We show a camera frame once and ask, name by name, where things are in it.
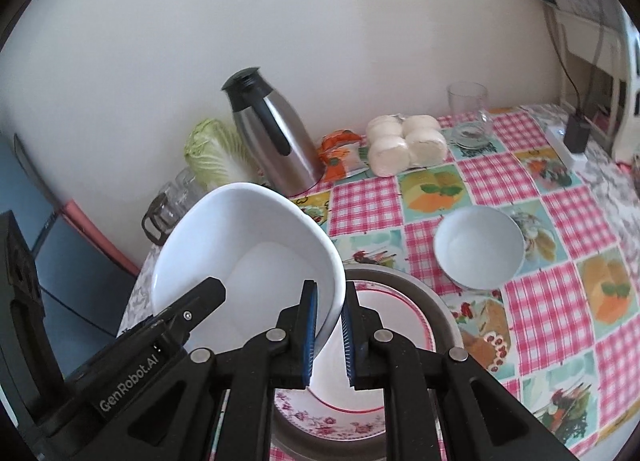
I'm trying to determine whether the white square bowl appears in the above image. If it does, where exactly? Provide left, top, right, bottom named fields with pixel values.
left=151, top=183, right=346, bottom=354

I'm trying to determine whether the pink floral round plate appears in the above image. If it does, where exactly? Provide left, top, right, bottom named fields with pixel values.
left=274, top=281, right=436, bottom=441

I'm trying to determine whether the stainless steel round plate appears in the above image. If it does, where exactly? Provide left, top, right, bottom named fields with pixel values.
left=270, top=264, right=462, bottom=460

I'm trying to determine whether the light blue bowl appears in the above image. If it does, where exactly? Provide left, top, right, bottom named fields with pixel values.
left=433, top=206, right=525, bottom=291

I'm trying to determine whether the strawberry pattern bowl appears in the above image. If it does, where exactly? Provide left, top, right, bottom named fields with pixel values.
left=353, top=299, right=423, bottom=398

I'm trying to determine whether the dark blue cabinet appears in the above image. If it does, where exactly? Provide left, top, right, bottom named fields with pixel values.
left=1, top=135, right=136, bottom=375

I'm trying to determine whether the drinking glass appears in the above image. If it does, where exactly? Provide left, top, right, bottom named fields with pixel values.
left=160, top=166, right=206, bottom=214

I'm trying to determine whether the pink foam board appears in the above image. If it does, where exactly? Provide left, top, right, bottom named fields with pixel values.
left=62, top=200, right=140, bottom=277

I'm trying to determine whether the orange snack packet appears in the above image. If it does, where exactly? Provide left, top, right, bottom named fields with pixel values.
left=318, top=129, right=368, bottom=183

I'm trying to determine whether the napa cabbage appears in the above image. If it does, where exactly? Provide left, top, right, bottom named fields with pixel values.
left=183, top=119, right=260, bottom=192

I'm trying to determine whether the stainless steel thermos jug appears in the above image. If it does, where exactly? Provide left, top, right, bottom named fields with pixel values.
left=222, top=67, right=326, bottom=197

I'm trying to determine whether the bag of steamed buns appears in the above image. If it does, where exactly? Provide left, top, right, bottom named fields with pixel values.
left=366, top=114, right=448, bottom=177

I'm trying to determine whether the checkered picture tablecloth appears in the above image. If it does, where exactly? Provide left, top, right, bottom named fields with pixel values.
left=296, top=105, right=639, bottom=460

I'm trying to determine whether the clear glass mug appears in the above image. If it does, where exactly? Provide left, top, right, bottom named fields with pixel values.
left=447, top=82, right=492, bottom=150

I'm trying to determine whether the white power strip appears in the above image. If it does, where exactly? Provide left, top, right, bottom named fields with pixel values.
left=543, top=125, right=590, bottom=168

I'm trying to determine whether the black power adapter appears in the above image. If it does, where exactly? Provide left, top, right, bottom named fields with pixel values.
left=563, top=110, right=591, bottom=154

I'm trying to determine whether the white lattice chair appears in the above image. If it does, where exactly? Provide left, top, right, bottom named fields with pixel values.
left=552, top=0, right=639, bottom=164

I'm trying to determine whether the glass teapot black handle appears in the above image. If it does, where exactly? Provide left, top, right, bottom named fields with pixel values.
left=141, top=192, right=182, bottom=247

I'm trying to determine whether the black cable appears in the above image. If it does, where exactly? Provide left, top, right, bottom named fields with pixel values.
left=541, top=0, right=609, bottom=118

